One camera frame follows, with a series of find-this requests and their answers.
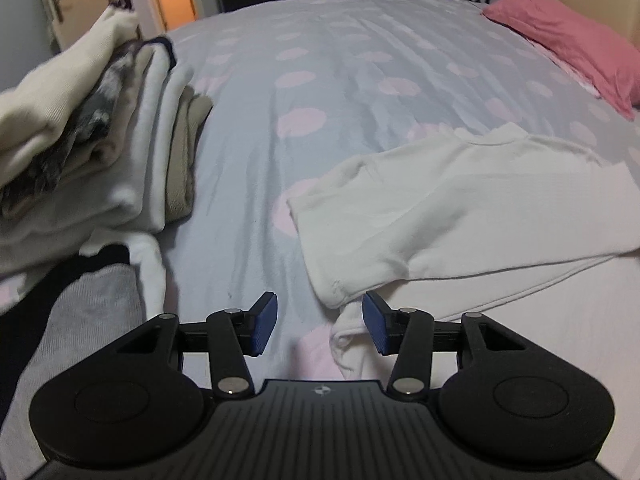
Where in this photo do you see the grey ribbed garment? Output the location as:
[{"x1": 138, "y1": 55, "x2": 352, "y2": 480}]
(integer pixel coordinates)
[{"x1": 12, "y1": 265, "x2": 147, "y2": 411}]

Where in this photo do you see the light pink pillow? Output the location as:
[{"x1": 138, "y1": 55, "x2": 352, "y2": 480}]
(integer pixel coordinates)
[{"x1": 545, "y1": 47, "x2": 601, "y2": 98}]

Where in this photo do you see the bed with dotted sheet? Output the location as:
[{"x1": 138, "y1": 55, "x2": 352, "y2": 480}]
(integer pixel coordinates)
[{"x1": 0, "y1": 0, "x2": 640, "y2": 391}]

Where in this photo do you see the beige room door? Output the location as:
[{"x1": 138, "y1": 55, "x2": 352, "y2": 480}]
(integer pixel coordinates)
[{"x1": 32, "y1": 0, "x2": 108, "y2": 53}]

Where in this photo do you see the white cloth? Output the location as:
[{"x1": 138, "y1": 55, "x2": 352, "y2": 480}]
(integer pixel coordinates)
[{"x1": 80, "y1": 231, "x2": 167, "y2": 320}]

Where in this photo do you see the dark folded garment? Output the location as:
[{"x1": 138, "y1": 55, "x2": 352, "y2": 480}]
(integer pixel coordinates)
[{"x1": 0, "y1": 245, "x2": 132, "y2": 426}]

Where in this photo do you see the stack of folded clothes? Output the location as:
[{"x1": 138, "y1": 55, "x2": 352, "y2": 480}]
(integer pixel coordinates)
[{"x1": 0, "y1": 7, "x2": 215, "y2": 278}]

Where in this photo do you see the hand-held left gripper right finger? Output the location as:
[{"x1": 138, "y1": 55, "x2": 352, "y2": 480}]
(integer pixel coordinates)
[{"x1": 362, "y1": 291, "x2": 526, "y2": 399}]

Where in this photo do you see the white long-sleeve shirt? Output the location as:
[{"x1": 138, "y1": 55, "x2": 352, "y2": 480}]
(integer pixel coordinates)
[{"x1": 287, "y1": 122, "x2": 640, "y2": 456}]

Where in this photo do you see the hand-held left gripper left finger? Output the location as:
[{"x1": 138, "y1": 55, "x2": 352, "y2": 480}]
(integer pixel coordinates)
[{"x1": 115, "y1": 291, "x2": 279, "y2": 400}]

